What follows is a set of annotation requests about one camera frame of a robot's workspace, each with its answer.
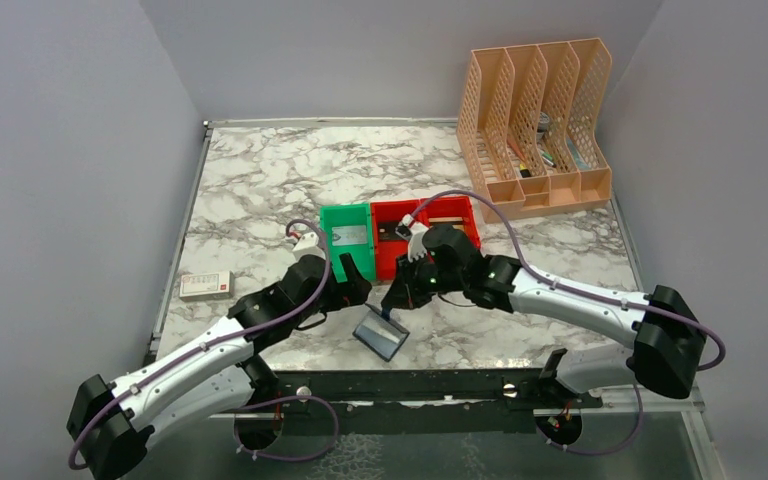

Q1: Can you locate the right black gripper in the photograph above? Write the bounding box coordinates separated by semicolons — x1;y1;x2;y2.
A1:
382;249;466;310

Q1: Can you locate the navy blue card holder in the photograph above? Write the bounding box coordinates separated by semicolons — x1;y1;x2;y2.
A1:
353;303;410;362

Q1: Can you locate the red double bin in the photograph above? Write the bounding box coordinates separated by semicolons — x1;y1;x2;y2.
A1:
369;194;483;283

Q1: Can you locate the green plastic bin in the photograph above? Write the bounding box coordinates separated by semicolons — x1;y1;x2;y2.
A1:
319;203;376;282

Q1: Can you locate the peach desk file organizer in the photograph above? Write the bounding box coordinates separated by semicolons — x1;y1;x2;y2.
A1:
456;37;613;223

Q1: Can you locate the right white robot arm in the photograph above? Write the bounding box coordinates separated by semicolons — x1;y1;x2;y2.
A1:
382;226;708;407

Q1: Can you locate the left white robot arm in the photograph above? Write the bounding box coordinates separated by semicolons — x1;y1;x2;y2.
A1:
67;254;372;479

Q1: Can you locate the silver VIP card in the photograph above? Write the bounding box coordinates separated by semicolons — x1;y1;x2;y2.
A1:
331;225;368;247

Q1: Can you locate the black card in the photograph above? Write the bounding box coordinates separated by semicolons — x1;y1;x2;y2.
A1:
378;223;402;242

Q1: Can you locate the gold striped card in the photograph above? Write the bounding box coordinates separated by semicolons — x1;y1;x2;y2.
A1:
429;216;471;233

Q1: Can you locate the white red small box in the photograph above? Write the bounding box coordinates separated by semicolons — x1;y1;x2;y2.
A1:
179;270;234;301

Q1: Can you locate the red pencil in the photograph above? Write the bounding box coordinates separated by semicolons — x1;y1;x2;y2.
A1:
507;136;528;170

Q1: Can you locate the green marker pen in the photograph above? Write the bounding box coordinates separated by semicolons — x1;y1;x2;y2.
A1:
541;152;556;168

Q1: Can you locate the round grey tin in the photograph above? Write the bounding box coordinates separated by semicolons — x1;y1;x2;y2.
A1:
536;111;553;141

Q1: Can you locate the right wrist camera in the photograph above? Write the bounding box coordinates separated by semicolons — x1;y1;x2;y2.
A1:
397;214;429;262

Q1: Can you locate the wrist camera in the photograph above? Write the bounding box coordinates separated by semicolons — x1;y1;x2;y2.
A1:
292;231;326;261
397;214;429;262

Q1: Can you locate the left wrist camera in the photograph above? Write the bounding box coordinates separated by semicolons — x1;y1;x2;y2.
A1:
292;231;326;261

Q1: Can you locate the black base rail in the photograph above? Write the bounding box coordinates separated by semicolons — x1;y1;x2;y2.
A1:
232;362;602;450

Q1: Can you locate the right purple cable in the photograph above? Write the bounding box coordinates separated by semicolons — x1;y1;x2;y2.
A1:
410;190;728;458

